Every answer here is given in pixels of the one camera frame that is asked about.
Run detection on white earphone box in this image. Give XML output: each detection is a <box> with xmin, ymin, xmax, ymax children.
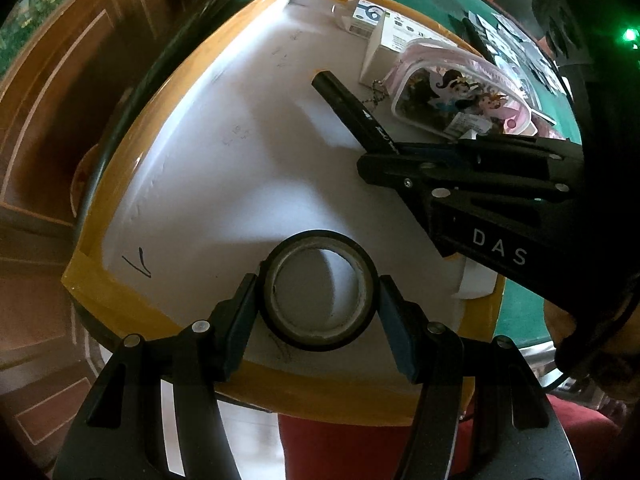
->
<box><xmin>332</xmin><ymin>0</ymin><xmax>463</xmax><ymax>88</ymax></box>

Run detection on person's right hand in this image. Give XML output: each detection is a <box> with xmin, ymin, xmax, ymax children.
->
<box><xmin>542</xmin><ymin>301</ymin><xmax>577</xmax><ymax>352</ymax></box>

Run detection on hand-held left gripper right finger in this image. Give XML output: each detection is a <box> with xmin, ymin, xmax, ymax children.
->
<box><xmin>377</xmin><ymin>274</ymin><xmax>583</xmax><ymax>480</ymax></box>

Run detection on yellow taped cardboard box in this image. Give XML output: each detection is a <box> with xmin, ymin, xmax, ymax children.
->
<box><xmin>61</xmin><ymin>0</ymin><xmax>506</xmax><ymax>428</ymax></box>

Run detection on black tape roll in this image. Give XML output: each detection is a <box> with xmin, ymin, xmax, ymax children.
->
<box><xmin>257</xmin><ymin>230</ymin><xmax>381</xmax><ymax>353</ymax></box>

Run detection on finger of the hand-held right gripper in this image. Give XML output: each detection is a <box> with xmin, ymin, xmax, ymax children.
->
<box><xmin>357</xmin><ymin>154</ymin><xmax>585</xmax><ymax>201</ymax></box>
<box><xmin>395</xmin><ymin>135</ymin><xmax>586</xmax><ymax>161</ymax></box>

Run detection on flowering plants behind window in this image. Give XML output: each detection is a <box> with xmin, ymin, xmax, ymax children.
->
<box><xmin>0</xmin><ymin>0</ymin><xmax>96</xmax><ymax>56</ymax></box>

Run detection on plain black marker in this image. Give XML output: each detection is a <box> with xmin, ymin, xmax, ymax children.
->
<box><xmin>311</xmin><ymin>70</ymin><xmax>401</xmax><ymax>156</ymax></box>

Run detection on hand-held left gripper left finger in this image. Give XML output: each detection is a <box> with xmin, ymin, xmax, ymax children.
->
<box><xmin>52</xmin><ymin>272</ymin><xmax>261</xmax><ymax>480</ymax></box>

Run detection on pink cartoon zipper pouch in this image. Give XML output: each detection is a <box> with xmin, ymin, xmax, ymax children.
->
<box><xmin>369</xmin><ymin>40</ymin><xmax>558</xmax><ymax>141</ymax></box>

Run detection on spread of playing cards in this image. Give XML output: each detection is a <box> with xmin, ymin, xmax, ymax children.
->
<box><xmin>467</xmin><ymin>7</ymin><xmax>571</xmax><ymax>93</ymax></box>

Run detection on red clothing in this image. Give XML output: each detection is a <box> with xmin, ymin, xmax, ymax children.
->
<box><xmin>277</xmin><ymin>392</ymin><xmax>623</xmax><ymax>480</ymax></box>

